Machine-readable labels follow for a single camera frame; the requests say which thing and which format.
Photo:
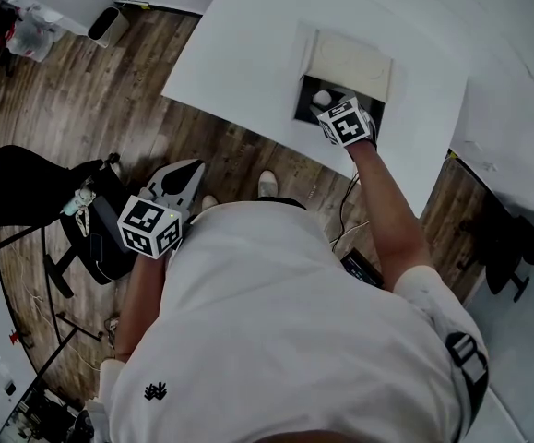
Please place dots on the grey box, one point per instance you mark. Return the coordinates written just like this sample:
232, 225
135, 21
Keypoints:
349, 58

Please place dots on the person's white left shoe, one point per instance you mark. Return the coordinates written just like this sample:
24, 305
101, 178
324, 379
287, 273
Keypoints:
209, 202

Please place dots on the small white ball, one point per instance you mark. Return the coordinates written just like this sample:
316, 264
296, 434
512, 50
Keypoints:
323, 97

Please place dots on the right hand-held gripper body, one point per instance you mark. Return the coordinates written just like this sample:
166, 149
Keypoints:
347, 125

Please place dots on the person's white shirt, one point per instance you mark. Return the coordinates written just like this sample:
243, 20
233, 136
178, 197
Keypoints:
285, 330

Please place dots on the person's right forearm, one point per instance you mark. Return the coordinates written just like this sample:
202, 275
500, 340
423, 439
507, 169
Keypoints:
391, 219

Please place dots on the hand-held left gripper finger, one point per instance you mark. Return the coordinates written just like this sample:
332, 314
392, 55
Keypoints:
160, 176
197, 187

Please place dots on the white trash bin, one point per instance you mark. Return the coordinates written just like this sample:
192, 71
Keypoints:
110, 28

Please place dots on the black mesh office chair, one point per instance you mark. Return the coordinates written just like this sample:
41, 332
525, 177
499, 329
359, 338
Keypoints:
13, 187

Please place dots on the black swivel office chair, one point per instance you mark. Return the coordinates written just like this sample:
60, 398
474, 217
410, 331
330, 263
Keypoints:
515, 243

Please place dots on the black electronic device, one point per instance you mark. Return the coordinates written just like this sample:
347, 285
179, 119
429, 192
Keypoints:
361, 268

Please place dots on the person's white right shoe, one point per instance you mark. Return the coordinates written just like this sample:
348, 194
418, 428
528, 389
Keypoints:
267, 185

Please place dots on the person's left forearm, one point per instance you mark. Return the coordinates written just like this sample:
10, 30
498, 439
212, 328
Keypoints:
139, 302

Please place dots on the person's white shoe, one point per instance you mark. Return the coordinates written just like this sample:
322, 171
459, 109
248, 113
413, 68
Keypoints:
267, 185
209, 202

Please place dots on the person's black trousers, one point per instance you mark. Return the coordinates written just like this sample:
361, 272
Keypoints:
289, 201

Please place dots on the mint green small bottle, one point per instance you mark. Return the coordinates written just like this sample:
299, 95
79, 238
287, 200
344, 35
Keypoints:
79, 199

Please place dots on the white table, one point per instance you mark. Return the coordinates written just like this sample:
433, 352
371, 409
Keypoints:
248, 63

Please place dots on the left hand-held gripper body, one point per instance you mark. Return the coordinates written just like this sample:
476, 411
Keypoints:
149, 229

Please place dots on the small red clip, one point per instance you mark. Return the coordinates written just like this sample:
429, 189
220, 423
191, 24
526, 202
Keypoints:
15, 337

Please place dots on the clear plastic bag red print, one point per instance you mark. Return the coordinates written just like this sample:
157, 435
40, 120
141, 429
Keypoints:
31, 37

